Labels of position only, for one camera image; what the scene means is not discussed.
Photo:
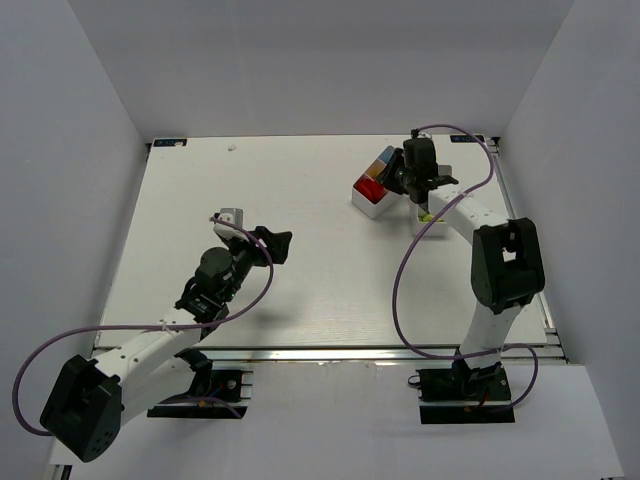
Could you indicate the orange printed round lego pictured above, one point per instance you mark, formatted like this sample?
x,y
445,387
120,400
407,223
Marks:
x,y
374,170

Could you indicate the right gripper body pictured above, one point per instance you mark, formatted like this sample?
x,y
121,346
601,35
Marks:
x,y
400,176

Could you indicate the lime long lego brick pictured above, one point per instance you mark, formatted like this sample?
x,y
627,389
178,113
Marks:
x,y
425,218

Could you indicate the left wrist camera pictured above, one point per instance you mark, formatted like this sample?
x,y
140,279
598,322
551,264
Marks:
x,y
228,223

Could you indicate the left blue table label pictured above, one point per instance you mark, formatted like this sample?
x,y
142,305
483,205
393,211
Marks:
x,y
169,142

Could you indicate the tilted white divided container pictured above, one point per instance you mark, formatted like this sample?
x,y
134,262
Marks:
x,y
373,211

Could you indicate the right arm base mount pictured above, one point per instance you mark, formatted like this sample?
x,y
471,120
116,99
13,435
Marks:
x,y
455,396

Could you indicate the red rounded lego piece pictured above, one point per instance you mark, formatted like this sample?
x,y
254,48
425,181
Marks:
x,y
370,189

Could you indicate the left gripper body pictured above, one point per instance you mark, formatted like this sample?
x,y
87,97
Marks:
x,y
258,245

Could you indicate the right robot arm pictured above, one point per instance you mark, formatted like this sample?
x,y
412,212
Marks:
x,y
506,263

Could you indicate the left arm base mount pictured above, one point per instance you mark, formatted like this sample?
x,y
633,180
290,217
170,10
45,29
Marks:
x,y
213,392

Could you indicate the blue table label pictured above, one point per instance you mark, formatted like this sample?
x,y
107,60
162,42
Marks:
x,y
169,142
460,138

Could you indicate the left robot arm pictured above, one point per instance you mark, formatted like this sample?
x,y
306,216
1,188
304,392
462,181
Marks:
x,y
93,398

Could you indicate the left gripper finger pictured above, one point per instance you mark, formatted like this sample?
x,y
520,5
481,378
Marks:
x,y
275,232
279,245

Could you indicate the right blue table label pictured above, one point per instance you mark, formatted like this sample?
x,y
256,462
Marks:
x,y
460,138

